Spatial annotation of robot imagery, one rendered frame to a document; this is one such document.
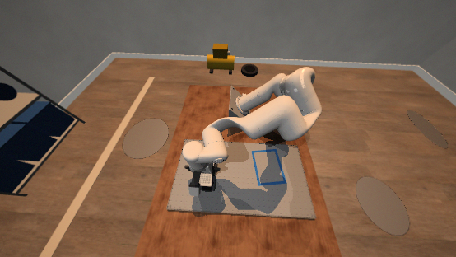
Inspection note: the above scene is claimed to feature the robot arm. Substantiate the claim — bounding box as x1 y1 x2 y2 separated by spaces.
182 67 322 197

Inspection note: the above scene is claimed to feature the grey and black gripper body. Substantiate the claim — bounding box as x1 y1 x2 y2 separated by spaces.
189 163 213 174

